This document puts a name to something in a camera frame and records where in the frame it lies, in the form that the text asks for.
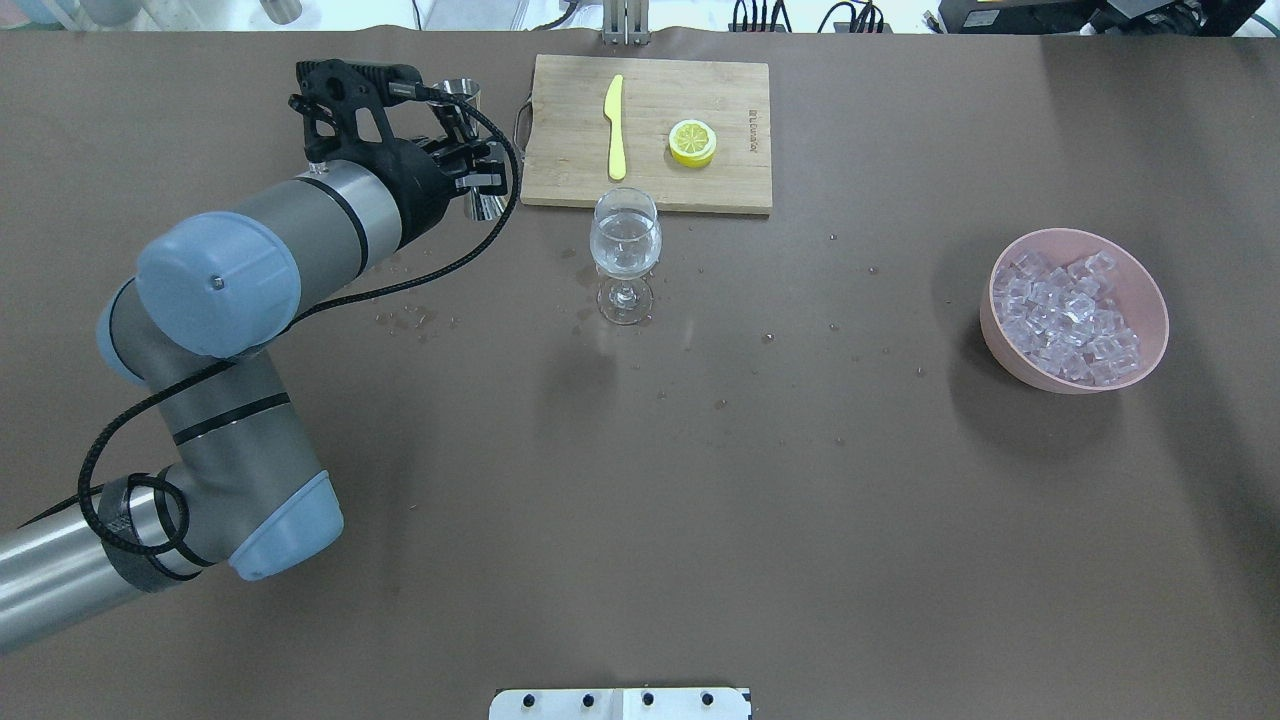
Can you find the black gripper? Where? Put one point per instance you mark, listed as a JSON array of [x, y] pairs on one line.
[[411, 182]]

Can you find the steel double jigger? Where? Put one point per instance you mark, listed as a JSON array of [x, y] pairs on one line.
[[484, 182]]

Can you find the clear ice cubes pile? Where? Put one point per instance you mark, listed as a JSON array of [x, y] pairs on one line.
[[1065, 318]]

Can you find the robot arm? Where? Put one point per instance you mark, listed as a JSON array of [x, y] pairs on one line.
[[214, 466]]

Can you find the clear wine glass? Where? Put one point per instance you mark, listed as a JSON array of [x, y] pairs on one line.
[[625, 243]]

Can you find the bamboo cutting board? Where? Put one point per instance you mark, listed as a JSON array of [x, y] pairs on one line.
[[567, 153]]

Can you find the yellow plastic knife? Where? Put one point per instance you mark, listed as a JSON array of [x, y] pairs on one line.
[[613, 112]]

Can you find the yellow lemon slice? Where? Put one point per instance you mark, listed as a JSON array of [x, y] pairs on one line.
[[692, 143]]

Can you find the pink bowl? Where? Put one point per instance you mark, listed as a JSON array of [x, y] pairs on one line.
[[1139, 298]]

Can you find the aluminium frame post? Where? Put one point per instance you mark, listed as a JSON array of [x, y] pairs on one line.
[[626, 22]]

